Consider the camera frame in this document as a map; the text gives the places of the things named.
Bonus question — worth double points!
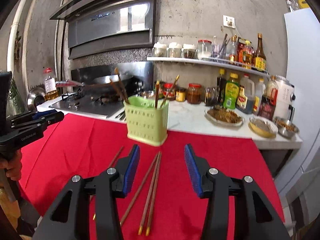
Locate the wooden chopstick gold tip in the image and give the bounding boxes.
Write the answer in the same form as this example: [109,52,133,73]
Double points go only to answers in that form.
[114,67,129,104]
[110,80,121,97]
[92,145,125,221]
[145,152,162,236]
[160,75,180,108]
[138,152,161,236]
[120,153,158,226]
[155,80,160,109]

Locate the metal utensils on counter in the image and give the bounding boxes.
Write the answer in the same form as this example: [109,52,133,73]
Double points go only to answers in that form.
[114,111,126,121]

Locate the person left hand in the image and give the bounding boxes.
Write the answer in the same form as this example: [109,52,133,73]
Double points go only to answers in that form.
[0,150,22,181]

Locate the steel pot lid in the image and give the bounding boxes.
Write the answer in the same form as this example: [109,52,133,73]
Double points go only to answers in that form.
[26,87,46,112]

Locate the cooking oil bottle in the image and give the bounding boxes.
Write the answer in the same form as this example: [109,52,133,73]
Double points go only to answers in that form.
[44,68,59,100]

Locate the black gas stove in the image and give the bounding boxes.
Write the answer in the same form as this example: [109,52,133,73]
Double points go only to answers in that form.
[50,89,123,118]

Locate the yellow bowl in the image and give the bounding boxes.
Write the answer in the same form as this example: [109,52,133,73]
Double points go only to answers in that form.
[248,116,278,138]

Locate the red table cloth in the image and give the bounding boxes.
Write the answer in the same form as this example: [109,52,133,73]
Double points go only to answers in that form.
[20,114,283,239]

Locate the steel bowl right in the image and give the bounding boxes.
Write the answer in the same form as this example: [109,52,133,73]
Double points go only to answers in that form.
[273,117,299,139]

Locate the steel wok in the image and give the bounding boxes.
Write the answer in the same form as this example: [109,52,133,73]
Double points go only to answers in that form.
[55,74,135,91]

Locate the red label dark bottle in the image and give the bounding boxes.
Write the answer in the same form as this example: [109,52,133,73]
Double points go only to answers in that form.
[258,75,279,120]

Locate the plate of food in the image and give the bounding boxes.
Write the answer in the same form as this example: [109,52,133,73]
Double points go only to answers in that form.
[204,106,245,127]

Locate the white vinegar jug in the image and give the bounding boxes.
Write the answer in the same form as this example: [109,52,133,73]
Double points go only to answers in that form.
[236,74,255,114]

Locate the green utensil holder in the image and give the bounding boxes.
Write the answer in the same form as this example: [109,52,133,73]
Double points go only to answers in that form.
[124,96,169,146]

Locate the green sauce bottle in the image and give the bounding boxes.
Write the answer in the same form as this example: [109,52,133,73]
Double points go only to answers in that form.
[223,73,240,109]

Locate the small steel bowl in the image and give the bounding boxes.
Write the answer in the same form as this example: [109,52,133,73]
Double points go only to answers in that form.
[139,90,156,100]

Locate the dark soy sauce bottle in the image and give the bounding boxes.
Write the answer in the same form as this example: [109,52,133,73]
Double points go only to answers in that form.
[217,68,226,105]

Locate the brown sauce jar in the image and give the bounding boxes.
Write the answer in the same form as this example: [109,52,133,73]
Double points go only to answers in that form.
[187,83,202,105]

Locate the range hood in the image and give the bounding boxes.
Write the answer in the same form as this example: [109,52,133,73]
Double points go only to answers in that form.
[50,0,156,59]

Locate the red lid jar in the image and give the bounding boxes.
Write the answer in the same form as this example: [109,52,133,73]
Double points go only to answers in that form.
[163,83,176,101]

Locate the tall brown sauce bottle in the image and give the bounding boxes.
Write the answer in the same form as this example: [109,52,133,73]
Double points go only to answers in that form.
[253,33,266,72]

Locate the wall shelf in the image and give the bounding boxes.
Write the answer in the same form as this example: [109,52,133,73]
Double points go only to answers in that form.
[147,56,270,78]

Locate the wall power socket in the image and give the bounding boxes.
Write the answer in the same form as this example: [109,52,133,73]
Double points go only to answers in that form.
[223,15,235,29]

